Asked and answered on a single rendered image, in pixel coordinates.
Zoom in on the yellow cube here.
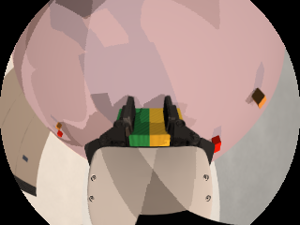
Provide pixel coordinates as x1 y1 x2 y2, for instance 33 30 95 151
150 108 183 146

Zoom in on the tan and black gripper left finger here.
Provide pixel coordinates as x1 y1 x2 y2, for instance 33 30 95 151
84 96 136 166

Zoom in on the red rectangular block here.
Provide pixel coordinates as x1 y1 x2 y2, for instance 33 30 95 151
212 135 221 153

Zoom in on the green cube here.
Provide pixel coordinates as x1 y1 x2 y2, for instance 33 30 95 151
129 109 150 146

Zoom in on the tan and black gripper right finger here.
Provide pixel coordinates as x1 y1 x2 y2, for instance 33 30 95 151
163 96 215 164

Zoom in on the small orange cube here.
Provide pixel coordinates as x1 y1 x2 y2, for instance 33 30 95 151
252 87 266 108
56 122 62 130

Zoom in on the small red cube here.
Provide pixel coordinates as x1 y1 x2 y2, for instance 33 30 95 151
57 130 63 138

